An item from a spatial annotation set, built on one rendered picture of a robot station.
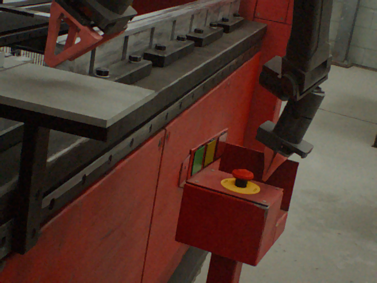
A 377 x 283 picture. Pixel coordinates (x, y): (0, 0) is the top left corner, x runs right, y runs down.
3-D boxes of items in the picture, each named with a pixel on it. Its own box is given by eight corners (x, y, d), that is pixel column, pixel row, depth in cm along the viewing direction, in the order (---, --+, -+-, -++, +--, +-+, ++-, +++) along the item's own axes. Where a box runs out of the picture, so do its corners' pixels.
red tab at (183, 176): (184, 188, 192) (189, 164, 190) (177, 187, 192) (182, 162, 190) (198, 173, 206) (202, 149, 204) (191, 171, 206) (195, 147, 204)
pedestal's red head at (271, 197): (256, 268, 129) (275, 173, 123) (173, 241, 134) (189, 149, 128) (284, 231, 147) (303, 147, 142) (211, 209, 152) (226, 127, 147)
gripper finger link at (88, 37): (17, 48, 85) (62, -15, 82) (45, 40, 92) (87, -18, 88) (60, 86, 85) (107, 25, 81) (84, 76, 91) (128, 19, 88)
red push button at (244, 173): (247, 195, 130) (250, 176, 129) (225, 189, 131) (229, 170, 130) (253, 189, 134) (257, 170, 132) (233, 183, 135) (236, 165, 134)
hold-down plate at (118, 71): (104, 99, 138) (105, 83, 137) (77, 92, 139) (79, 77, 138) (150, 74, 166) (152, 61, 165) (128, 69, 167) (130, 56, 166)
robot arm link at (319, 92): (317, 90, 130) (333, 91, 134) (289, 71, 133) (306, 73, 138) (299, 123, 132) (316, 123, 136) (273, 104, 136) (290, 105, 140)
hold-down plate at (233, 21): (228, 33, 250) (229, 24, 250) (213, 30, 251) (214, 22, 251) (243, 25, 279) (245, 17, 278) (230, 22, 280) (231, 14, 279)
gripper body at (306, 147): (264, 128, 142) (280, 95, 140) (310, 154, 140) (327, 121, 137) (254, 134, 136) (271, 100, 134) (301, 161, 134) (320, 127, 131)
